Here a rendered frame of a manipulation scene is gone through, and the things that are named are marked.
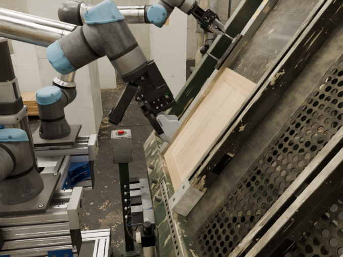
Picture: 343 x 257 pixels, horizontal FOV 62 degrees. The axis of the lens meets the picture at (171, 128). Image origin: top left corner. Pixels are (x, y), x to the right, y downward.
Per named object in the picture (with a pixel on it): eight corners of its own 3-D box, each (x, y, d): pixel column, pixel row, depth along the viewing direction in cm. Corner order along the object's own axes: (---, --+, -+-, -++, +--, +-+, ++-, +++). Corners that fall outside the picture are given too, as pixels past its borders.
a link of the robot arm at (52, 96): (34, 119, 136) (28, 92, 131) (47, 109, 149) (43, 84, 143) (58, 120, 135) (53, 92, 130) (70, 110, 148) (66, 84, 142)
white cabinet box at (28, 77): (37, 93, 579) (30, 57, 550) (66, 92, 585) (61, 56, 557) (23, 105, 505) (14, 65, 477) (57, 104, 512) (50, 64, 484)
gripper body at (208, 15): (209, 30, 131) (188, 14, 127) (204, 29, 139) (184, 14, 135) (219, 15, 129) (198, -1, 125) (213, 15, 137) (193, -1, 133)
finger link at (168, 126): (188, 139, 72) (171, 109, 68) (168, 150, 72) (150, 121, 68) (186, 134, 74) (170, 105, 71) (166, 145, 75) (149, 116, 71)
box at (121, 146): (113, 155, 183) (111, 130, 176) (131, 154, 185) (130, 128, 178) (113, 164, 172) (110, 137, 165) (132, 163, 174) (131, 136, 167)
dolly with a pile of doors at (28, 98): (21, 109, 488) (17, 92, 476) (52, 108, 494) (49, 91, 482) (6, 122, 432) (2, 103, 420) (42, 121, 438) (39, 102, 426)
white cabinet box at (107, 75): (91, 83, 647) (88, 51, 618) (117, 83, 653) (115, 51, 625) (89, 89, 606) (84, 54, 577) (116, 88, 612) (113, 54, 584)
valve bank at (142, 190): (124, 201, 169) (122, 166, 159) (149, 199, 171) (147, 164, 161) (127, 273, 123) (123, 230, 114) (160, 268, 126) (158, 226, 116)
